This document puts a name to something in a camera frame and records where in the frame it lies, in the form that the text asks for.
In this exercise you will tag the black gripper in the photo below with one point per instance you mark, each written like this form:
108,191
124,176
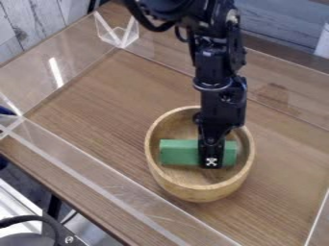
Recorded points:
222,113

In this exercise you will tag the green rectangular block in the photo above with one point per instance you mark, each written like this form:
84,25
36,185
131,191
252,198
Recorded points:
180,152

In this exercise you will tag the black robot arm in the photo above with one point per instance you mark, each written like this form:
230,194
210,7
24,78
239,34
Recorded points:
207,25

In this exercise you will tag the brown wooden bowl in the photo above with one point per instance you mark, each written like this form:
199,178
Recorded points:
194,183

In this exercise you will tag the clear acrylic tray walls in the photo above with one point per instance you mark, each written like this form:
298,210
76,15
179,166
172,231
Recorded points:
85,99

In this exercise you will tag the white object at right edge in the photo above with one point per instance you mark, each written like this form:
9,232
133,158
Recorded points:
321,49

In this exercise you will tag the black metal bracket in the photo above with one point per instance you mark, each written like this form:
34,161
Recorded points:
67,238

